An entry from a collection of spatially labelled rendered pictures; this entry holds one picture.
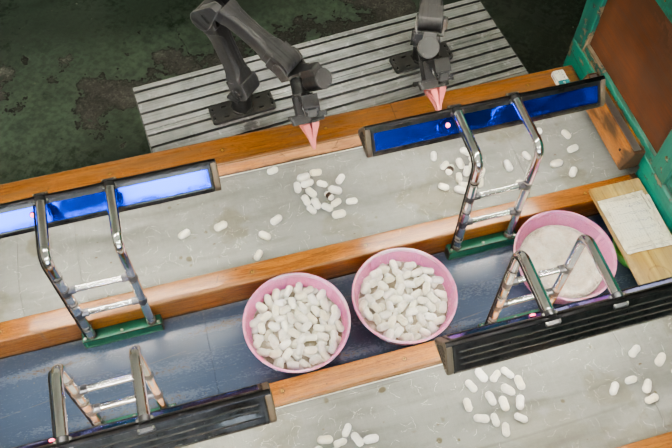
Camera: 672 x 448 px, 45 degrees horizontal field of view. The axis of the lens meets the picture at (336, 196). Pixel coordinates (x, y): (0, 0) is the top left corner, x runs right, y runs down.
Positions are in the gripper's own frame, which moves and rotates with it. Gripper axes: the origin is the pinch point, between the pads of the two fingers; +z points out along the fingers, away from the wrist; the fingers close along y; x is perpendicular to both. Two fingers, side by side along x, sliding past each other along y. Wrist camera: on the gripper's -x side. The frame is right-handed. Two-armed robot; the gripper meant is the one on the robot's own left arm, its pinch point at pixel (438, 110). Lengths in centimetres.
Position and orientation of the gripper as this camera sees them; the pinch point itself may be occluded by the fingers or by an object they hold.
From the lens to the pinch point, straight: 226.9
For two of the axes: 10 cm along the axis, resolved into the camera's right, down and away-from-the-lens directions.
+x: -1.8, -1.1, 9.8
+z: 1.9, 9.7, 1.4
